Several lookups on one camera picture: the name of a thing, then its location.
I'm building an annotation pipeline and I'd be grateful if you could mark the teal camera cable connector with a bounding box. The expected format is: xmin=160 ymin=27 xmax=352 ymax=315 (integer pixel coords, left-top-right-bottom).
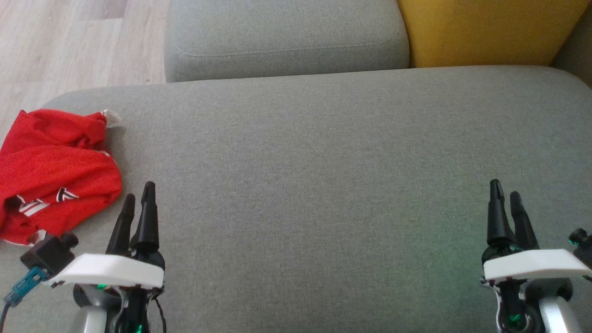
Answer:
xmin=0 ymin=267 xmax=49 ymax=331

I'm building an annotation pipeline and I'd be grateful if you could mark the large grey sofa ottoman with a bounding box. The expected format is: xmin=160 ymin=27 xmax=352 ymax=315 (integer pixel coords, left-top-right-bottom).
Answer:
xmin=0 ymin=65 xmax=592 ymax=333

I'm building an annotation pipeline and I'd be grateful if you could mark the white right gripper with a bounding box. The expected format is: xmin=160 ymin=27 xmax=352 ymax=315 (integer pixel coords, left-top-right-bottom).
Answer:
xmin=481 ymin=179 xmax=592 ymax=301

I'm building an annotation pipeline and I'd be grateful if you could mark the red jersey with black print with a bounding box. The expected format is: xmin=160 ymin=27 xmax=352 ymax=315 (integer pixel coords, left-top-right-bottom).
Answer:
xmin=0 ymin=141 xmax=123 ymax=246

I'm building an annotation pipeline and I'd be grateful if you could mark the yellow sofa backrest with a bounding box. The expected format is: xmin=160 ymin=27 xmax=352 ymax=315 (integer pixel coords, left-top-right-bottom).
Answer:
xmin=397 ymin=0 xmax=590 ymax=68

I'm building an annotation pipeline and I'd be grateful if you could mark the grey sofa seat cushion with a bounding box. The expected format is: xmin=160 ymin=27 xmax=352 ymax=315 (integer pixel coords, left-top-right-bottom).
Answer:
xmin=164 ymin=0 xmax=411 ymax=83

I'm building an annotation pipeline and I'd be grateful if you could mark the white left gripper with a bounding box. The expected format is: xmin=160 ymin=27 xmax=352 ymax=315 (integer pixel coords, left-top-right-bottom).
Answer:
xmin=44 ymin=181 xmax=166 ymax=306

